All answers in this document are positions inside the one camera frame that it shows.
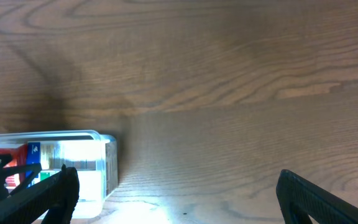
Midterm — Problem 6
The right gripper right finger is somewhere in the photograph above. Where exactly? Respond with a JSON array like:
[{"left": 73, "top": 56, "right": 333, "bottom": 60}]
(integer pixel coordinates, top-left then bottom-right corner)
[{"left": 276, "top": 169, "right": 358, "bottom": 223}]

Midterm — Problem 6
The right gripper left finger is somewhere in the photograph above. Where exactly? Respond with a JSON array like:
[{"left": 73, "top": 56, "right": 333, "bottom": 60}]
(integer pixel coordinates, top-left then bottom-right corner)
[{"left": 0, "top": 166, "right": 80, "bottom": 224}]

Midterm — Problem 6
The blue fever patch box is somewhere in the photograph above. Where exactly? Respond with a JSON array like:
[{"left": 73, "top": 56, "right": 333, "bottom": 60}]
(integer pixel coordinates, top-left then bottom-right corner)
[{"left": 26, "top": 140, "right": 101, "bottom": 185}]

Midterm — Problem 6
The clear plastic container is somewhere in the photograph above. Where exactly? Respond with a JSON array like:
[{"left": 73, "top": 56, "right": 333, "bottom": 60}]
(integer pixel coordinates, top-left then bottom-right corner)
[{"left": 0, "top": 130, "right": 118, "bottom": 219}]

